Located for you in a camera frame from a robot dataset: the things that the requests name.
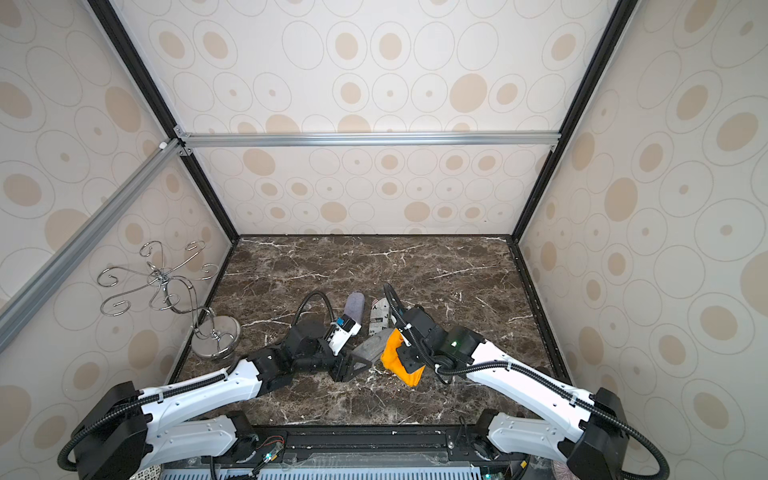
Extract orange microfiber cloth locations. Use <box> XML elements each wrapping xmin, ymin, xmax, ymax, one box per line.
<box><xmin>380</xmin><ymin>330</ymin><xmax>424</xmax><ymax>387</ymax></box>

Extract dark grey eyeglass case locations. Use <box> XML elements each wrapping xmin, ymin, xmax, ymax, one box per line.
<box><xmin>352</xmin><ymin>329</ymin><xmax>393</xmax><ymax>363</ymax></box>

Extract chrome wire cup stand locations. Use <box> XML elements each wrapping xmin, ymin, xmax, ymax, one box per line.
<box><xmin>96</xmin><ymin>240</ymin><xmax>241</xmax><ymax>360</ymax></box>

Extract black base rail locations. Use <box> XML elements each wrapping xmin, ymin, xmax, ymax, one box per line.
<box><xmin>157</xmin><ymin>423</ymin><xmax>607</xmax><ymax>480</ymax></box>

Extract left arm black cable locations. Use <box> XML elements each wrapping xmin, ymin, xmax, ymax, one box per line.
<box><xmin>56</xmin><ymin>290</ymin><xmax>336</xmax><ymax>472</ymax></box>

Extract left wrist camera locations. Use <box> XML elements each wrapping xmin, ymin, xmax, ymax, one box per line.
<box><xmin>325</xmin><ymin>314</ymin><xmax>362</xmax><ymax>356</ymax></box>

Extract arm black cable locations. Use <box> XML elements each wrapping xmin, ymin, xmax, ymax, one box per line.
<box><xmin>56</xmin><ymin>290</ymin><xmax>336</xmax><ymax>472</ymax></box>
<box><xmin>382</xmin><ymin>281</ymin><xmax>672</xmax><ymax>480</ymax></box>

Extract silver horizontal frame bar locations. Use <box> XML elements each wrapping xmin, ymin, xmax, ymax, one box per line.
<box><xmin>181</xmin><ymin>130</ymin><xmax>561</xmax><ymax>148</ymax></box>

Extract newspaper print eyeglass case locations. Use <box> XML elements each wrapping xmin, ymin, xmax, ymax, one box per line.
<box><xmin>368</xmin><ymin>298</ymin><xmax>391</xmax><ymax>336</ymax></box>

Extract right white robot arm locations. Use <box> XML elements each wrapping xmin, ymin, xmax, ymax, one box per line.
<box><xmin>392</xmin><ymin>306</ymin><xmax>670</xmax><ymax>479</ymax></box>

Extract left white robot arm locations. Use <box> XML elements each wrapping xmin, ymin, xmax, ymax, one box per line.
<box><xmin>57</xmin><ymin>314</ymin><xmax>371</xmax><ymax>479</ymax></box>

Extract lavender fabric eyeglass case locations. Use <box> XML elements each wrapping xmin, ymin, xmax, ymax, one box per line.
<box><xmin>343</xmin><ymin>292</ymin><xmax>365</xmax><ymax>324</ymax></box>

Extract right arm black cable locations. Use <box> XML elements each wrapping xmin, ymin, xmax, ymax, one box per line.
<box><xmin>382</xmin><ymin>281</ymin><xmax>672</xmax><ymax>480</ymax></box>

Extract silver diagonal frame bar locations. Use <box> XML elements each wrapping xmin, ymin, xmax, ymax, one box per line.
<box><xmin>1</xmin><ymin>138</ymin><xmax>181</xmax><ymax>349</ymax></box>

